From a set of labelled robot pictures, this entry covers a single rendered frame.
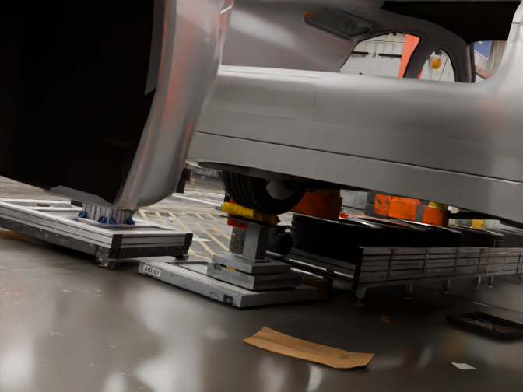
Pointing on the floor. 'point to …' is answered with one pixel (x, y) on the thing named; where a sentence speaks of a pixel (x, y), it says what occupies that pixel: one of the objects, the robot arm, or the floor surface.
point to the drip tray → (507, 328)
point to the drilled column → (236, 241)
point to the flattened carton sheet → (307, 350)
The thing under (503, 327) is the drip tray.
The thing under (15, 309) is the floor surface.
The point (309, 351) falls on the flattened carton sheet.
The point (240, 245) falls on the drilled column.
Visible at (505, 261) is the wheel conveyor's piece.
